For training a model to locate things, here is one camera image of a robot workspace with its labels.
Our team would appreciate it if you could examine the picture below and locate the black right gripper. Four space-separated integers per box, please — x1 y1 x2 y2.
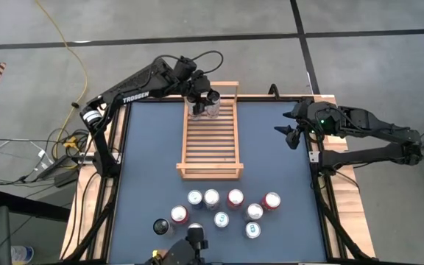
274 102 340 150

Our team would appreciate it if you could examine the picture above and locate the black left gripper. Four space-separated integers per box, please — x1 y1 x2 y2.
182 71 213 116

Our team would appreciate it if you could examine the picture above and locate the white Celsius can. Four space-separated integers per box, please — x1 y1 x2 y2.
205 89 222 119

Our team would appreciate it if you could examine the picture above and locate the blue Red Bull can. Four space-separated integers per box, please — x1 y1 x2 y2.
187 189 204 211

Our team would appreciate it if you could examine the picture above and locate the silver light-blue Red Bull can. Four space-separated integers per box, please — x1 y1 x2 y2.
213 211 230 229
244 221 262 239

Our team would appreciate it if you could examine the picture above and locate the wooden slatted shelf rack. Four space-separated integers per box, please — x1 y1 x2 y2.
176 80 245 181

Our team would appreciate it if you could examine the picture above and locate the silver Diet Coke can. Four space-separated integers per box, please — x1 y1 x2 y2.
244 202 264 222
187 222 205 236
203 188 221 211

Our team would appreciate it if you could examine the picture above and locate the dark red soda can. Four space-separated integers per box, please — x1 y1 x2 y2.
170 204 190 225

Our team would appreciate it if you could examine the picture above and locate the black-lid slim can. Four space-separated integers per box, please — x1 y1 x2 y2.
152 217 175 237

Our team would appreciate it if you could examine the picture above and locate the black power adapter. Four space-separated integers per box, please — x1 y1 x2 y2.
53 171 79 188

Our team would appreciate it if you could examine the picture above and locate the black power strip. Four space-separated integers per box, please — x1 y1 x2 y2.
37 154 84 177

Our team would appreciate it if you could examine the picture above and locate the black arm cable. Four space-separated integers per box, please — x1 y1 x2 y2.
152 50 225 74

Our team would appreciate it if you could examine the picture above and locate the yellow floor cable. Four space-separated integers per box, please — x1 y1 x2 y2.
34 0 88 159

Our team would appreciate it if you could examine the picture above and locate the yellow cable connector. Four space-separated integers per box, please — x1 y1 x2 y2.
63 135 80 150

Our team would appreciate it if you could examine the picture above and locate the black camera on mount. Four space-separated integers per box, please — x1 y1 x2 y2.
145 227 210 265

